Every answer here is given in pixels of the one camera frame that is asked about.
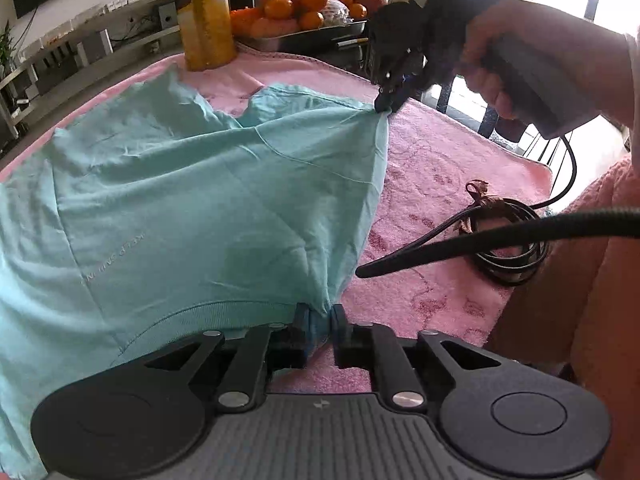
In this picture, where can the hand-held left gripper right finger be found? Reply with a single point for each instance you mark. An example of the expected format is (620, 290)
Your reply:
(340, 334)

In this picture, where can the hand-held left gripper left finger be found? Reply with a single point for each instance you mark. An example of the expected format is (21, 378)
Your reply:
(300, 332)

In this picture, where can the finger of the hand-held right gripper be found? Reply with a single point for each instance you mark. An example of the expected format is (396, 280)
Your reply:
(386, 97)
(412, 80)

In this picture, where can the teal t-shirt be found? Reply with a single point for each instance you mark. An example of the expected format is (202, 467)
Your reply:
(175, 185)

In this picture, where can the person's right hand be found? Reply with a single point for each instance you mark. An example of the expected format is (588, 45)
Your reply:
(565, 30)

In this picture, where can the white cigarette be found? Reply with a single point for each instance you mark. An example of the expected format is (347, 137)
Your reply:
(350, 42)

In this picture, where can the pink printed blanket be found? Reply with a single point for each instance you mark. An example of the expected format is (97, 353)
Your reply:
(440, 160)

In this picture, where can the metal tray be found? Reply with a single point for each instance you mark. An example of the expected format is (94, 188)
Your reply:
(300, 37)

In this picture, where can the pile of fruit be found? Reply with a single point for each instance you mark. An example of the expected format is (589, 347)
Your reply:
(295, 7)

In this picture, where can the brown ribbon tie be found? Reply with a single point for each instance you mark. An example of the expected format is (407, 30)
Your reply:
(482, 200)

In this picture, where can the orange juice bottle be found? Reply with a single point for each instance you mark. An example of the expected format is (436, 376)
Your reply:
(207, 25)

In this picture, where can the small grey speaker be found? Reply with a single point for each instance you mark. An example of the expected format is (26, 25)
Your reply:
(166, 16)

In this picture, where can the grey audio box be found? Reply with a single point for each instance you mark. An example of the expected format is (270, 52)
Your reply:
(95, 47)

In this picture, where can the grey TV stand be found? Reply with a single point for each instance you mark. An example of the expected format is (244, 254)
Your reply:
(55, 55)

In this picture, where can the green potted plant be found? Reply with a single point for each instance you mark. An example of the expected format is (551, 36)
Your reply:
(6, 50)

